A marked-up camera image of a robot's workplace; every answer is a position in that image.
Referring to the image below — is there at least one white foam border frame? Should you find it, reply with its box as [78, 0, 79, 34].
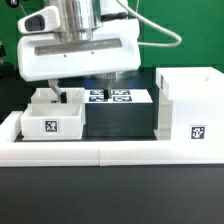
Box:
[0, 111, 224, 167]

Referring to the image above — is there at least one white drawer tray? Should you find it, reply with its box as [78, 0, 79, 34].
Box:
[21, 103, 85, 140]
[31, 88, 85, 104]

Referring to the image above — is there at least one black stand on left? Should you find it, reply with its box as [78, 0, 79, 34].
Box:
[0, 41, 16, 79]

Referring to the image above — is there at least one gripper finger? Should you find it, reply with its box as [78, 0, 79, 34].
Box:
[48, 79, 67, 103]
[103, 73, 116, 99]

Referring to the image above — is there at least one white marker tag sheet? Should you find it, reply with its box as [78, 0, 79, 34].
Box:
[85, 89, 152, 104]

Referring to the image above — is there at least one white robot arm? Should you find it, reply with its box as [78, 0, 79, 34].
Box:
[17, 0, 141, 103]

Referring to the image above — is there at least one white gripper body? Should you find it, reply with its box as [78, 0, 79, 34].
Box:
[17, 5, 141, 81]

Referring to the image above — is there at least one thin white cable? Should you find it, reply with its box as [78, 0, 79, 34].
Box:
[114, 0, 183, 48]

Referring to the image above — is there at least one white drawer cabinet box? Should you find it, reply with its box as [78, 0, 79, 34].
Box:
[155, 67, 224, 141]

